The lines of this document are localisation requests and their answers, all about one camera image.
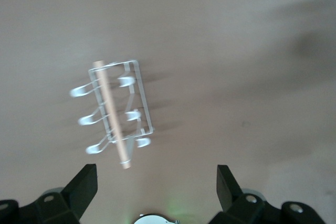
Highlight white wire cup rack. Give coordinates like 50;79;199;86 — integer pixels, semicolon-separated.
69;60;154;170

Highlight brown table mat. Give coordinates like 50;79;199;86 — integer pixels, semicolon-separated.
0;0;336;224

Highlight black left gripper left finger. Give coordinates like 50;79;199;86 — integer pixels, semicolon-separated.
0;163;98;224

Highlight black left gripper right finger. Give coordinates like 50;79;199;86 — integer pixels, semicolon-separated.
209;164;326;224

